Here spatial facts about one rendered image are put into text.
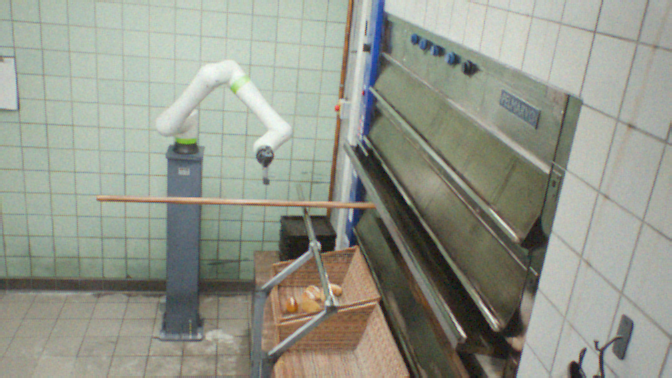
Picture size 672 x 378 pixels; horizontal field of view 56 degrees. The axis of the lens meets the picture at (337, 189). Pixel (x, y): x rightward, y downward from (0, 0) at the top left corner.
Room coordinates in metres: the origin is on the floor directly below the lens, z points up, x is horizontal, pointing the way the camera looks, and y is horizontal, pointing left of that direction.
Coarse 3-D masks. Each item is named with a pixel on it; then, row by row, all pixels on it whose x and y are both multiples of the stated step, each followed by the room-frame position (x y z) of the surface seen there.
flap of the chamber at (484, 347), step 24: (384, 192) 2.55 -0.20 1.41; (384, 216) 2.26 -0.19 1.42; (408, 216) 2.33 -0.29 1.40; (408, 240) 2.07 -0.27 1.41; (432, 240) 2.14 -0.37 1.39; (408, 264) 1.90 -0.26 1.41; (432, 264) 1.91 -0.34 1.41; (456, 288) 1.78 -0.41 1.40; (456, 312) 1.61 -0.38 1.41; (480, 312) 1.65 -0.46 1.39; (480, 336) 1.51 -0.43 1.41
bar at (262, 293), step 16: (304, 208) 2.84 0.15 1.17; (304, 256) 2.45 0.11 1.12; (320, 256) 2.35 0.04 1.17; (288, 272) 2.44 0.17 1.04; (320, 272) 2.22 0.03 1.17; (256, 288) 2.42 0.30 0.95; (272, 288) 2.43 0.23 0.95; (256, 304) 2.40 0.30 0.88; (336, 304) 1.99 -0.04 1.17; (256, 320) 2.40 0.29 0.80; (320, 320) 1.98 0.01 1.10; (256, 336) 2.40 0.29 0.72; (256, 352) 2.40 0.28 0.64; (272, 352) 1.95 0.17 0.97; (256, 368) 2.40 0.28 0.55; (272, 368) 1.95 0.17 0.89
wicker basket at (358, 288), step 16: (352, 256) 3.16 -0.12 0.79; (272, 272) 3.01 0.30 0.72; (304, 272) 3.11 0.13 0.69; (336, 272) 3.15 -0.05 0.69; (352, 272) 3.08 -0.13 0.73; (368, 272) 2.88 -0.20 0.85; (288, 288) 3.09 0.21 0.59; (304, 288) 3.10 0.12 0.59; (320, 288) 3.12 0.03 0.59; (352, 288) 2.99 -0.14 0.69; (368, 288) 2.79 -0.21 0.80; (272, 304) 2.89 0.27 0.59; (320, 304) 2.95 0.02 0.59; (352, 304) 2.61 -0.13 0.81; (288, 320) 2.55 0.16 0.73
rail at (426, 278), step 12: (348, 144) 3.11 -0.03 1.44; (360, 168) 2.76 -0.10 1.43; (384, 204) 2.32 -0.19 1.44; (396, 228) 2.11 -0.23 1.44; (408, 252) 1.93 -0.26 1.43; (420, 264) 1.83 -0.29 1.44; (432, 288) 1.68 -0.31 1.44; (444, 312) 1.56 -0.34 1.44; (456, 324) 1.49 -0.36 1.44; (456, 336) 1.45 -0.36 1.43
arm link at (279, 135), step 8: (240, 88) 3.27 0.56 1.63; (248, 88) 3.27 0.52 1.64; (240, 96) 3.27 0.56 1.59; (248, 96) 3.26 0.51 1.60; (256, 96) 3.27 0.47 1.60; (248, 104) 3.26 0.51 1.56; (256, 104) 3.25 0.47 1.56; (264, 104) 3.26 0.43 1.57; (256, 112) 3.24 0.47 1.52; (264, 112) 3.23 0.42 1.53; (272, 112) 3.24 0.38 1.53; (264, 120) 3.22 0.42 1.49; (272, 120) 3.21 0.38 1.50; (280, 120) 3.23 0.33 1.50; (272, 128) 3.20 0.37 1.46; (280, 128) 3.19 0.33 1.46; (288, 128) 3.21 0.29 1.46; (272, 136) 3.18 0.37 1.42; (280, 136) 3.18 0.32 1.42; (288, 136) 3.20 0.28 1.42; (280, 144) 3.20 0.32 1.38
